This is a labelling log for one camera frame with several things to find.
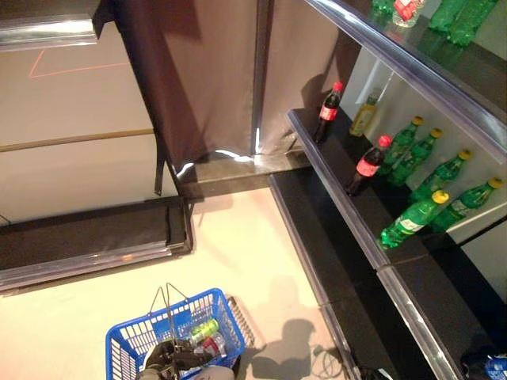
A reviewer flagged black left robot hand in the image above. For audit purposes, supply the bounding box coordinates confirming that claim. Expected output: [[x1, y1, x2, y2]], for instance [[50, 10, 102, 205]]
[[142, 338, 214, 374]]

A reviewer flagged blue plastic shopping basket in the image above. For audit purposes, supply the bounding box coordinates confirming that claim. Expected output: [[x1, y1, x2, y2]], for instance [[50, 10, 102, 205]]
[[105, 281, 247, 380]]

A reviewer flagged clear water bottle red label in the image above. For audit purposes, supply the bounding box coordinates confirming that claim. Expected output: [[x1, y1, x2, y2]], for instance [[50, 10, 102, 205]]
[[391, 0, 425, 29], [199, 332, 228, 358]]

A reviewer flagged green drink can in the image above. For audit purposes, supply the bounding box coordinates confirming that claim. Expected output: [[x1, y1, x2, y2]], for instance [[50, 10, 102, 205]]
[[189, 318, 220, 344]]

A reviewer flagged dark base plinth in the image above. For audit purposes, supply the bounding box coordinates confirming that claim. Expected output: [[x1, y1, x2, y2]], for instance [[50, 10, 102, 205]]
[[180, 152, 316, 201]]

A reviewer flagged beige wooden strip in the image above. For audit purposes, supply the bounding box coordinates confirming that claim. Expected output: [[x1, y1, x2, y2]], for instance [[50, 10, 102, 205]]
[[0, 127, 156, 154]]

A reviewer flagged small Coca-Cola bottle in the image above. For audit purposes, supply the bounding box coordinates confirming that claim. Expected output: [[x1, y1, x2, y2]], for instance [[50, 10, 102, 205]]
[[343, 134, 394, 198], [312, 81, 345, 145]]

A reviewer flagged small green Sprite bottle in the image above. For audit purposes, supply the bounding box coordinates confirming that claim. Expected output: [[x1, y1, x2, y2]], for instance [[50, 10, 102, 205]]
[[409, 149, 475, 203], [378, 115, 425, 177], [379, 189, 452, 250], [430, 177, 505, 234], [386, 127, 444, 188]]

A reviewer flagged small yellow tea bottle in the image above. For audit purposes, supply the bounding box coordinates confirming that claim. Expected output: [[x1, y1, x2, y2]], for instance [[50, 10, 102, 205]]
[[348, 92, 381, 138]]

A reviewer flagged small Pepsi cola bottle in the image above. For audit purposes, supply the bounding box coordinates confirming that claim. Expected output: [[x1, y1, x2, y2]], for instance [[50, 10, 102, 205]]
[[461, 343, 507, 380]]

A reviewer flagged black floor cable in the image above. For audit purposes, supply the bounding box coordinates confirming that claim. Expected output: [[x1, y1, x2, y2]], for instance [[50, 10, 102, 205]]
[[311, 343, 383, 380]]

